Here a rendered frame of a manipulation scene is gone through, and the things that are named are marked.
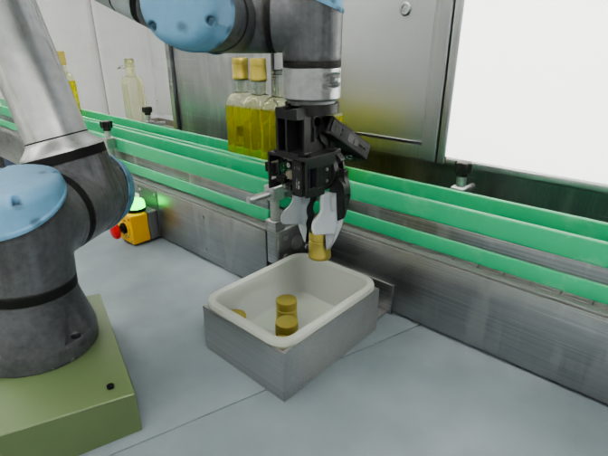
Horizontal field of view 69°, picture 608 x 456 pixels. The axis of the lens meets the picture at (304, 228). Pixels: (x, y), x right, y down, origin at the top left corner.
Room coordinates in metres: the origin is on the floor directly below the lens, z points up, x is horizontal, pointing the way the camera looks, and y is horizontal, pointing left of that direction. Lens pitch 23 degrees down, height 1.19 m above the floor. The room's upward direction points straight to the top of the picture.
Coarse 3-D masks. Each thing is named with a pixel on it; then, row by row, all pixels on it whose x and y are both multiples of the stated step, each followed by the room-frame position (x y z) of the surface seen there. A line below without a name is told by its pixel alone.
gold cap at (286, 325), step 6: (282, 318) 0.55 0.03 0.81; (288, 318) 0.55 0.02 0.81; (294, 318) 0.55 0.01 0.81; (276, 324) 0.54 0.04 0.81; (282, 324) 0.54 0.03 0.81; (288, 324) 0.54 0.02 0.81; (294, 324) 0.54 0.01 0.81; (276, 330) 0.54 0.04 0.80; (282, 330) 0.53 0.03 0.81; (288, 330) 0.53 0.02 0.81; (294, 330) 0.54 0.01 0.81
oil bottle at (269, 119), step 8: (272, 96) 0.92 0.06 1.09; (280, 96) 0.91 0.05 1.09; (264, 104) 0.92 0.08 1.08; (272, 104) 0.90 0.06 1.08; (280, 104) 0.90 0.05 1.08; (264, 112) 0.92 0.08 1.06; (272, 112) 0.90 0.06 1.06; (264, 120) 0.92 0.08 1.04; (272, 120) 0.90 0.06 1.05; (264, 128) 0.92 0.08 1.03; (272, 128) 0.90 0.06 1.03; (264, 136) 0.92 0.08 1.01; (272, 136) 0.90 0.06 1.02; (264, 144) 0.92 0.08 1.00; (272, 144) 0.90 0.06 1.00; (264, 152) 0.92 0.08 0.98
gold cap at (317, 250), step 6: (312, 234) 0.61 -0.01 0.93; (324, 234) 0.60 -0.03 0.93; (312, 240) 0.61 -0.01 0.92; (318, 240) 0.60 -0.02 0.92; (324, 240) 0.60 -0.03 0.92; (312, 246) 0.61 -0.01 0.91; (318, 246) 0.60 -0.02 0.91; (324, 246) 0.60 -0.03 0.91; (312, 252) 0.61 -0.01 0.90; (318, 252) 0.60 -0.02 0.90; (324, 252) 0.60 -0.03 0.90; (330, 252) 0.62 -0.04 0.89; (312, 258) 0.60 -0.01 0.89; (318, 258) 0.60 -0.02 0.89; (324, 258) 0.60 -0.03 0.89
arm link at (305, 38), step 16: (272, 0) 0.58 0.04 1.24; (288, 0) 0.57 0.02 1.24; (304, 0) 0.57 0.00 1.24; (320, 0) 0.56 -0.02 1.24; (336, 0) 0.58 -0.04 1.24; (272, 16) 0.57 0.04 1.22; (288, 16) 0.57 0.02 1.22; (304, 16) 0.57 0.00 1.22; (320, 16) 0.57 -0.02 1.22; (336, 16) 0.58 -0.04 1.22; (272, 32) 0.57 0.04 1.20; (288, 32) 0.57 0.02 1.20; (304, 32) 0.57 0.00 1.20; (320, 32) 0.57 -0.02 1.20; (336, 32) 0.58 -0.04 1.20; (288, 48) 0.58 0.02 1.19; (304, 48) 0.57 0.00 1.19; (320, 48) 0.57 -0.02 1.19; (336, 48) 0.58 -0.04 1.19; (288, 64) 0.58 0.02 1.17; (304, 64) 0.57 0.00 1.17; (320, 64) 0.57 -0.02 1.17; (336, 64) 0.58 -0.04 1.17
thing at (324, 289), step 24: (288, 264) 0.69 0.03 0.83; (312, 264) 0.70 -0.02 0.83; (336, 264) 0.67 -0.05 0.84; (240, 288) 0.61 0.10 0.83; (264, 288) 0.65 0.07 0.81; (288, 288) 0.68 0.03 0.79; (312, 288) 0.69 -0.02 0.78; (336, 288) 0.66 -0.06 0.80; (360, 288) 0.63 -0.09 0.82; (216, 312) 0.54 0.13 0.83; (264, 312) 0.64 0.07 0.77; (312, 312) 0.64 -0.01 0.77; (336, 312) 0.53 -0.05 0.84; (264, 336) 0.48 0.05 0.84; (288, 336) 0.48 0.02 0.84
